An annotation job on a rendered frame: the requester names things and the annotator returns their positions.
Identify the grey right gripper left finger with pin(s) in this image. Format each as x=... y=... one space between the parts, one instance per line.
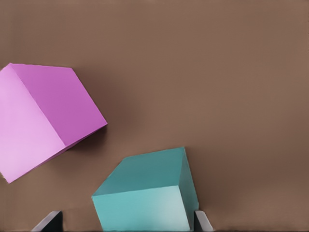
x=49 y=221

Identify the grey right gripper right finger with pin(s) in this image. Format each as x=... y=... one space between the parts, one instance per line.
x=202 y=221

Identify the teal blue cube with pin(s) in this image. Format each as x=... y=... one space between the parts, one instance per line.
x=144 y=193

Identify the pink purple cube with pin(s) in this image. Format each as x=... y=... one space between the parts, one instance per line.
x=41 y=116

